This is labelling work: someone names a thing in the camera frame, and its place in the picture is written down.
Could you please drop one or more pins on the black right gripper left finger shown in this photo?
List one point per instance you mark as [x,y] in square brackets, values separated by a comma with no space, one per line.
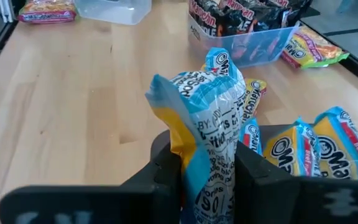
[166,193]

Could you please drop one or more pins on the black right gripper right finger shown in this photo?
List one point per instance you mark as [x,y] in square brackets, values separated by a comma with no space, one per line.
[266,193]

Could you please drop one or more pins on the Maruchan beef ramen pack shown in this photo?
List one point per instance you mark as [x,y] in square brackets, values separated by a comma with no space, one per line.
[343,146]
[216,124]
[291,149]
[224,60]
[250,137]

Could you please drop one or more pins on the Maruchan lime chili shrimp pack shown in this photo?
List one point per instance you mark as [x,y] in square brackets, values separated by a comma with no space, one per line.
[253,99]
[312,46]
[47,12]

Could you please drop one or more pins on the clear plastic bin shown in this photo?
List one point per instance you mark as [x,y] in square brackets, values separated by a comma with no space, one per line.
[250,51]
[113,12]

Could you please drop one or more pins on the Maruchan black fire noodle pack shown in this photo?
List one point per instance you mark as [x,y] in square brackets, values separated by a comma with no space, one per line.
[247,15]
[204,18]
[294,9]

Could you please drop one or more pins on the silver metal bracket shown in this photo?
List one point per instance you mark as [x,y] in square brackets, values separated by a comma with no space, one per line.
[6,11]

